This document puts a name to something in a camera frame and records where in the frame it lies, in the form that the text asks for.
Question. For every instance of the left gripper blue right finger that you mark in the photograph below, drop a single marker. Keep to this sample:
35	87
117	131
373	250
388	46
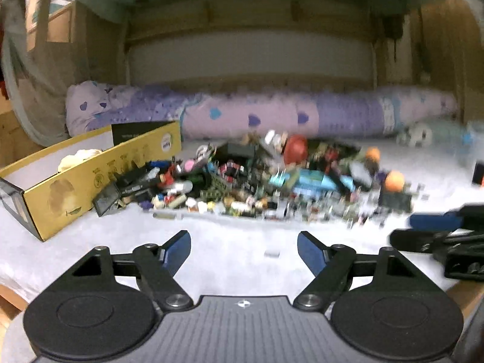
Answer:
330	267

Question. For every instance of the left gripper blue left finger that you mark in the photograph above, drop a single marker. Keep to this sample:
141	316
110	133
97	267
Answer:
157	266

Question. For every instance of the grey bed sheet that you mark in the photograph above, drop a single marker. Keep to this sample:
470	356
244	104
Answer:
227	254

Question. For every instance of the near orange ball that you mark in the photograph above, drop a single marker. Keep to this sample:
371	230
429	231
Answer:
394	182

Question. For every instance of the orange ball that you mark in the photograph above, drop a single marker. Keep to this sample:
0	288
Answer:
373	154
394	182

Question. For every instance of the light blue toy plate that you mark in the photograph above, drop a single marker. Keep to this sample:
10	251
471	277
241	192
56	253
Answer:
310	183

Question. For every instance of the grey studded toy panel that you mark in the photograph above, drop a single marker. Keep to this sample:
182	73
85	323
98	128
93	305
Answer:
361	175

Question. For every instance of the clear plastic storage bin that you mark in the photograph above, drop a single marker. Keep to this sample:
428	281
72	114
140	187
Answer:
469	148

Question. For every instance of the light blue pillow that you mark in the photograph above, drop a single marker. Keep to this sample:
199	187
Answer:
450	133

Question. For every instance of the black-spotted white plush toy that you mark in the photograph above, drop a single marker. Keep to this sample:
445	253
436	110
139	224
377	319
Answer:
416	136

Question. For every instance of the far orange ball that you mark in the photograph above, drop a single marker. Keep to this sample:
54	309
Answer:
373	154

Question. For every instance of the red dome-shaped toy piece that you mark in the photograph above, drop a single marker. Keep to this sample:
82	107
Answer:
296	149

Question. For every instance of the yellow cardboard box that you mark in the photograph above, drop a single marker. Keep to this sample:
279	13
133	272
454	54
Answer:
44	201

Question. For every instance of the yellow plush toy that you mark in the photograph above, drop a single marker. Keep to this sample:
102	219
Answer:
79	157

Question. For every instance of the black rectangular block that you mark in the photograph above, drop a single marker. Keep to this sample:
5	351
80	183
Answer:
235	152

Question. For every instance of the purple heart-pattern rolled quilt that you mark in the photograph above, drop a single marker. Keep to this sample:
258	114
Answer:
92	105

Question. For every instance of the grey mosquito net curtain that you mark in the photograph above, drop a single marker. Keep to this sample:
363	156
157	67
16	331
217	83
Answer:
43	55

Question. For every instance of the wooden bed frame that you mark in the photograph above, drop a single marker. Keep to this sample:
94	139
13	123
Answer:
250	45

